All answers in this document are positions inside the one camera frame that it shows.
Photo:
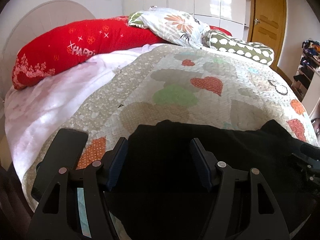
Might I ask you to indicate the white pink bed sheet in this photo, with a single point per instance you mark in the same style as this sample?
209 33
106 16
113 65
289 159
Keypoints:
34 113

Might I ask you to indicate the white shelf with clutter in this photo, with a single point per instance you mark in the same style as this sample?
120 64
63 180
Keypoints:
306 80

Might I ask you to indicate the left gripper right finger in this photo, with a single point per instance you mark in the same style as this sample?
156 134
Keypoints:
266 220

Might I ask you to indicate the black pants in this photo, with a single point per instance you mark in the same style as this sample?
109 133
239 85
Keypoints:
163 191

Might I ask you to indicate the heart-patterned quilt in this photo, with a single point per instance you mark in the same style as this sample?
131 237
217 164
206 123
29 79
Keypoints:
185 85

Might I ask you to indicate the wooden door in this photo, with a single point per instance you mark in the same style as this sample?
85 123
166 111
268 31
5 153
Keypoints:
267 25

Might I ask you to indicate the red long pillow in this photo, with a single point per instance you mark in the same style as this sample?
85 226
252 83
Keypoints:
69 45

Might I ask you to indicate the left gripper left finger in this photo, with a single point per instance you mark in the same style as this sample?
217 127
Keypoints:
57 214

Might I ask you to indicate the green patterned bolster pillow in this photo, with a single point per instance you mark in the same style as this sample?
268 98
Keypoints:
256 51

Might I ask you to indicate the round beige headboard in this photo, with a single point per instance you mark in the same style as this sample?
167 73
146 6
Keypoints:
36 22

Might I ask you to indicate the floral white pillow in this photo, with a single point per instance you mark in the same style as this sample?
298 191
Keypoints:
175 26

